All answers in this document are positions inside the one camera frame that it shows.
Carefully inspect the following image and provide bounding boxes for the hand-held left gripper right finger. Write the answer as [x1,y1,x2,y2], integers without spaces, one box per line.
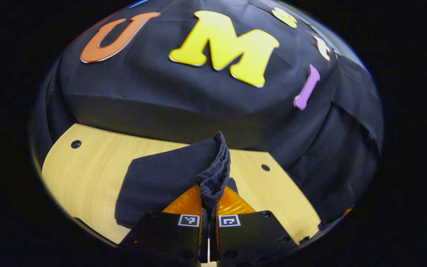
[210,185,298,266]

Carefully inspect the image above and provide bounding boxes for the black backdrop cloth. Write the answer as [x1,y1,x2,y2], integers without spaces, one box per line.
[30,0,384,223]

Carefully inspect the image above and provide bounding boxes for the dark jeans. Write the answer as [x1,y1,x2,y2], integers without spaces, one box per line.
[115,131,240,228]

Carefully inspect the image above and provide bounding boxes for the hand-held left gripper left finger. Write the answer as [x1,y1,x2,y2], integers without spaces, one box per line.
[119,184,209,266]

